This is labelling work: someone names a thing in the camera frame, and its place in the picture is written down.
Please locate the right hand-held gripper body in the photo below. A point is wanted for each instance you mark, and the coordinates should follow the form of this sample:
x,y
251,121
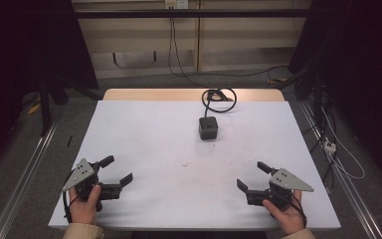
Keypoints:
x,y
278,189

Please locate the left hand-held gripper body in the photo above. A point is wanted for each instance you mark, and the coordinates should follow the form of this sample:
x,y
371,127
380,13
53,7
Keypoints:
x,y
84,184

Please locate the person's left hand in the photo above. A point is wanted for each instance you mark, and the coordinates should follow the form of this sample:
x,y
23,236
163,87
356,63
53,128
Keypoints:
x,y
83,208

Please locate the person's right hand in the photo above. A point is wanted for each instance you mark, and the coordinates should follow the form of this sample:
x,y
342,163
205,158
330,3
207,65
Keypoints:
x,y
289,217

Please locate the white table cover sheet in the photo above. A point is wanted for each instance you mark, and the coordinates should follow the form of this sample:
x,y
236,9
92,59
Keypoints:
x,y
165,156

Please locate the white power strip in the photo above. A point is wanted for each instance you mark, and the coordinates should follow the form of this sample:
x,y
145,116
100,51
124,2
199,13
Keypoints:
x,y
329,146

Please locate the black cube power adapter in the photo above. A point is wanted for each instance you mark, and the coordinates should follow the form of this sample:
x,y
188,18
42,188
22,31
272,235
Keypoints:
x,y
208,127

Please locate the black metal stand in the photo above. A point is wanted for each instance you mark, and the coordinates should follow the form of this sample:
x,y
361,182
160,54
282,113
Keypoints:
x,y
45,106
316,96

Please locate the yellow floor tape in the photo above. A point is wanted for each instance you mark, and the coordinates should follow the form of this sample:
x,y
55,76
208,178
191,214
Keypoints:
x,y
35,108

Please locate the black curtain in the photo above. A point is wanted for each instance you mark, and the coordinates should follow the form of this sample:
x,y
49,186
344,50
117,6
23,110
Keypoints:
x,y
23,49
361,66

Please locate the aluminium floor rail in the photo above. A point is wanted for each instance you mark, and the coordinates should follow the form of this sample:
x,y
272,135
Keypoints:
x,y
344,187
23,181

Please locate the black horizontal frame bar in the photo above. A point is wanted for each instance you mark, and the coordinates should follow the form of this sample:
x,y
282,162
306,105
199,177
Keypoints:
x,y
192,13

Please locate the white wall socket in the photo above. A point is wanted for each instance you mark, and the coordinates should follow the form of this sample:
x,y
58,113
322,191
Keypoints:
x,y
176,3

